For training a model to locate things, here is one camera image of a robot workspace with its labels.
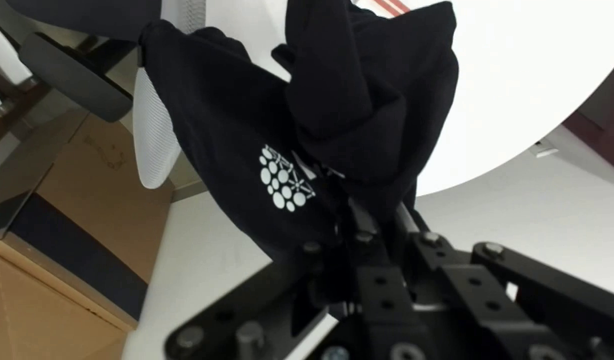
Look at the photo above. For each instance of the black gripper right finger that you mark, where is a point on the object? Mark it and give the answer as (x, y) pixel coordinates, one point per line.
(500, 304)

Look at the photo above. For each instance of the white round table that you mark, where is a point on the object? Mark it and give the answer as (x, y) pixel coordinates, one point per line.
(524, 66)

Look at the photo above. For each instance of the clear plastic bag red stripes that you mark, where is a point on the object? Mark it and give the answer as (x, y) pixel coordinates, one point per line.
(393, 7)

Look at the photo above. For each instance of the brown cardboard box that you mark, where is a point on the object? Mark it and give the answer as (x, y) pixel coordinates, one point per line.
(78, 241)

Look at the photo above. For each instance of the grey chair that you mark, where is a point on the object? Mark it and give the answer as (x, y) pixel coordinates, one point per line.
(73, 44)

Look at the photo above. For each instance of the black t-shirt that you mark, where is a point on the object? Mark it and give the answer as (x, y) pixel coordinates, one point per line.
(357, 115)

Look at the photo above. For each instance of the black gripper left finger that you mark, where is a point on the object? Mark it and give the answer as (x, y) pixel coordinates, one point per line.
(277, 308)

